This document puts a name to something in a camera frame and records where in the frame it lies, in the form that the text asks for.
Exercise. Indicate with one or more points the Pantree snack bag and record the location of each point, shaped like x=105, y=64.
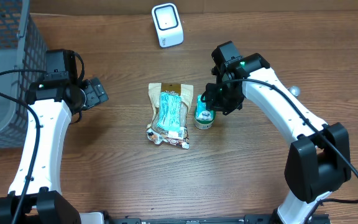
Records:
x=158, y=135

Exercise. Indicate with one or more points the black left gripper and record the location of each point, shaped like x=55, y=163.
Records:
x=96, y=92

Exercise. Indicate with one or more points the white barcode scanner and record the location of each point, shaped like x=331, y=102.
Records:
x=167, y=25

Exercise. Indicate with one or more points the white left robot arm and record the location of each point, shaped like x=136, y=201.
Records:
x=61, y=91

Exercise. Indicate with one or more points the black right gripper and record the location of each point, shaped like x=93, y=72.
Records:
x=215, y=104

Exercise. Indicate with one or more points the green lid jar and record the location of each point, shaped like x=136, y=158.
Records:
x=202, y=124

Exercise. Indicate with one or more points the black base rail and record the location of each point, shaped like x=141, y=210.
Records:
x=197, y=220

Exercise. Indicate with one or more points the yellow liquid bottle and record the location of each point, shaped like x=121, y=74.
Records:
x=295, y=91

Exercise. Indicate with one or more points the grey plastic mesh basket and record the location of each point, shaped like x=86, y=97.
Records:
x=22, y=55

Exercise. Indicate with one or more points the teal wet wipes pack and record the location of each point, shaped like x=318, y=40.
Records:
x=169, y=112

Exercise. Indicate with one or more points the small teal tissue pack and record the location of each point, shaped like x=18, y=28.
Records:
x=201, y=113

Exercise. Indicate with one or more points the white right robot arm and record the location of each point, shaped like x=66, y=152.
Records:
x=316, y=164

